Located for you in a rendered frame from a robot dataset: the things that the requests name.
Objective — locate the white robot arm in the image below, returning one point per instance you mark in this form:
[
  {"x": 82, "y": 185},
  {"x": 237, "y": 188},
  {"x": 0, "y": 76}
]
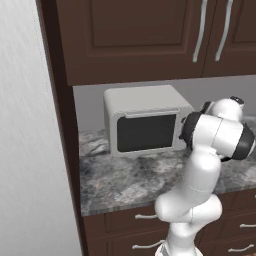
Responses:
[{"x": 200, "y": 173}]

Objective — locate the toaster oven glass door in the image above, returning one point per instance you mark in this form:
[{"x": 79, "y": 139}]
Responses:
[{"x": 145, "y": 132}]

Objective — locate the white toaster oven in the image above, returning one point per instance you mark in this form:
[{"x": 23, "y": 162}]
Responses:
[{"x": 140, "y": 100}]

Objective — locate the dark brown tall cabinet panel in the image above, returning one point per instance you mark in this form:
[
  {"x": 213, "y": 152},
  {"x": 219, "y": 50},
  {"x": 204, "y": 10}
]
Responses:
[{"x": 63, "y": 133}]

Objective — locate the dark brown drawer front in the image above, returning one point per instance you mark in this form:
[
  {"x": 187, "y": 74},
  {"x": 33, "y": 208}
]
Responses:
[
  {"x": 238, "y": 248},
  {"x": 238, "y": 226},
  {"x": 133, "y": 220},
  {"x": 237, "y": 202},
  {"x": 136, "y": 245}
]

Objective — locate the dark brown wall cupboard door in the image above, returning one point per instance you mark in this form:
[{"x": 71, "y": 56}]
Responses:
[
  {"x": 233, "y": 36},
  {"x": 133, "y": 36}
]

